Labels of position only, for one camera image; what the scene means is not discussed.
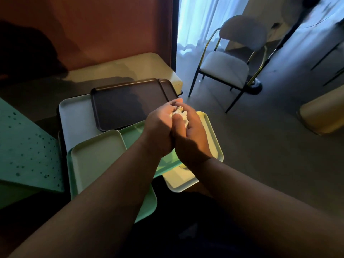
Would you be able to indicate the black table legs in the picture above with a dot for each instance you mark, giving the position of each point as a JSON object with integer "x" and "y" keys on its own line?
{"x": 329, "y": 64}

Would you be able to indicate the person's right hand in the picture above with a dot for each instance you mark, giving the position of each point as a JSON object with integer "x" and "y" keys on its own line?
{"x": 192, "y": 143}

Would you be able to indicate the mint green tray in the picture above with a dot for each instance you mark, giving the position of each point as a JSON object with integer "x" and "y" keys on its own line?
{"x": 147, "y": 204}
{"x": 133, "y": 132}

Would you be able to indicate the green speckled foam board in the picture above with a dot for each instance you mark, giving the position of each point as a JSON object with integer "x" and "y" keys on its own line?
{"x": 24, "y": 150}

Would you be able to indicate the large black tray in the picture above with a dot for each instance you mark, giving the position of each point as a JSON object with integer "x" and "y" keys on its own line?
{"x": 126, "y": 104}

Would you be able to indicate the person's left forearm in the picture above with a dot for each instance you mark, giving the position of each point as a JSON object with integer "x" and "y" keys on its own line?
{"x": 102, "y": 196}

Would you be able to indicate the white tray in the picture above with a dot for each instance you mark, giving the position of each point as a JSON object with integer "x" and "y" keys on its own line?
{"x": 76, "y": 120}

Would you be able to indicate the pale green tray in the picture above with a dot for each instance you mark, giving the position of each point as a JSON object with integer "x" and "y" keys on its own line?
{"x": 96, "y": 155}

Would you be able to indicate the cream cushioned bench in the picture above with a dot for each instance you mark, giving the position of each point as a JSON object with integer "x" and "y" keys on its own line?
{"x": 134, "y": 67}

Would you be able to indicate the pale yellow tray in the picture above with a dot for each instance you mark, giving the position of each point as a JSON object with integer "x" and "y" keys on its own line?
{"x": 212, "y": 142}

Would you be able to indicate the white tissue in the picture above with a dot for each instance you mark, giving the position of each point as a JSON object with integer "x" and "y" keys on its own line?
{"x": 182, "y": 115}

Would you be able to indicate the person's right thumb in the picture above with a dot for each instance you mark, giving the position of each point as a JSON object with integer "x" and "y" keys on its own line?
{"x": 178, "y": 126}

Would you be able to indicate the white sheer curtain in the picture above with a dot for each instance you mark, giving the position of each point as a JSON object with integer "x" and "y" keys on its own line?
{"x": 201, "y": 21}

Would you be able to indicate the person's left hand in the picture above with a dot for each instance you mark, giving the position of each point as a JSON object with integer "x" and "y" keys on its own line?
{"x": 157, "y": 131}

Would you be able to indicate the person's dark trousers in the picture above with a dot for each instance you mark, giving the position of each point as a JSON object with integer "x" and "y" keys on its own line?
{"x": 188, "y": 228}

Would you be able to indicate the black stand with round base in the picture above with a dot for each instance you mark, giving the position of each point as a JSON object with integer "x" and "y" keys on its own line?
{"x": 279, "y": 45}

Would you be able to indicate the person's left fingers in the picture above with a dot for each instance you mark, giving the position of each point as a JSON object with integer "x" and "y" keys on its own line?
{"x": 172, "y": 104}

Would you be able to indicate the cream round ottoman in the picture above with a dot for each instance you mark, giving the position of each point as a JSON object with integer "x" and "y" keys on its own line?
{"x": 323, "y": 114}

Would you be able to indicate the white chair with gold frame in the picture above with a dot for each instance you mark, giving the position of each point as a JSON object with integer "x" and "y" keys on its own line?
{"x": 228, "y": 65}

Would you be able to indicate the person's right forearm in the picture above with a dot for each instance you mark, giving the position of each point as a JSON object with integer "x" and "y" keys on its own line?
{"x": 268, "y": 212}

